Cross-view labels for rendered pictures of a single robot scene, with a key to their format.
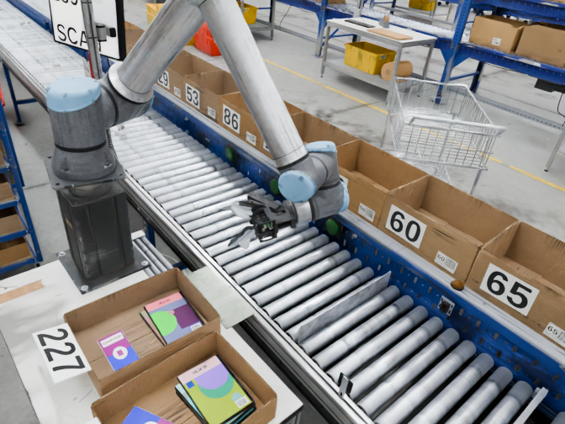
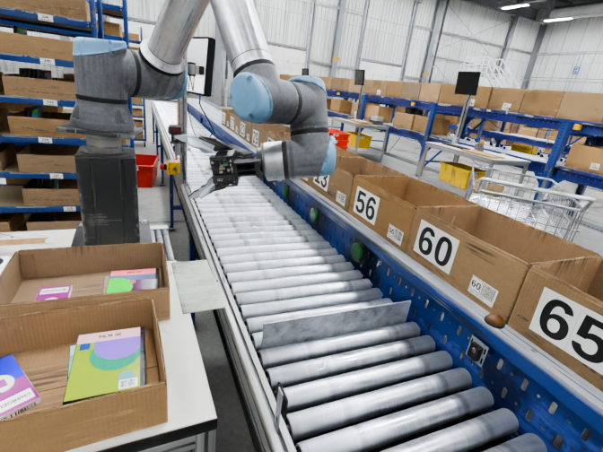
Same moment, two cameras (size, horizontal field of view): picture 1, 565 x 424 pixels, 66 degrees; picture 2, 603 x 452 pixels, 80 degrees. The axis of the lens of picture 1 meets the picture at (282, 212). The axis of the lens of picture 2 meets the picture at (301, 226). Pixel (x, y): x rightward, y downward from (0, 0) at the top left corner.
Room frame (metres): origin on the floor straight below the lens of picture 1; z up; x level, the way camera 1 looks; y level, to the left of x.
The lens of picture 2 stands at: (0.28, -0.38, 1.36)
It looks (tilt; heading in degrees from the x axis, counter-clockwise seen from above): 21 degrees down; 17
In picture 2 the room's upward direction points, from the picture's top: 7 degrees clockwise
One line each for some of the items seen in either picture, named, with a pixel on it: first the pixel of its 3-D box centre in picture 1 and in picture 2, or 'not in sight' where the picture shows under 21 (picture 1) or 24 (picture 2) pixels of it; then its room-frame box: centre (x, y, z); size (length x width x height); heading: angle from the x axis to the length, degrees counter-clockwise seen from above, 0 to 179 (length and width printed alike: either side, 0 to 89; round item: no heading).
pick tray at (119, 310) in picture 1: (145, 326); (91, 283); (0.90, 0.39, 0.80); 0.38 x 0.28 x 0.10; 133
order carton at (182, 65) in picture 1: (187, 76); (276, 139); (2.83, 0.71, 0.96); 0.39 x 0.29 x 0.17; 43
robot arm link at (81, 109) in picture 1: (78, 110); (104, 67); (1.23, 0.65, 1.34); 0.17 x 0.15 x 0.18; 157
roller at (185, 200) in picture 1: (208, 194); (250, 216); (1.80, 0.38, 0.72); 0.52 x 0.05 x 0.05; 133
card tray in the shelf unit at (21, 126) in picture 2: not in sight; (59, 124); (1.83, 1.67, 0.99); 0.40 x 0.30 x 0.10; 130
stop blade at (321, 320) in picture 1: (347, 304); (341, 324); (1.11, -0.27, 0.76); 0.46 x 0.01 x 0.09; 133
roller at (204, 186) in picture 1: (200, 188); (247, 212); (1.85, 0.42, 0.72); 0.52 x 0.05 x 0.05; 133
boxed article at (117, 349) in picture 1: (119, 353); (50, 304); (0.81, 0.44, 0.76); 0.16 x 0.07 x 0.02; 43
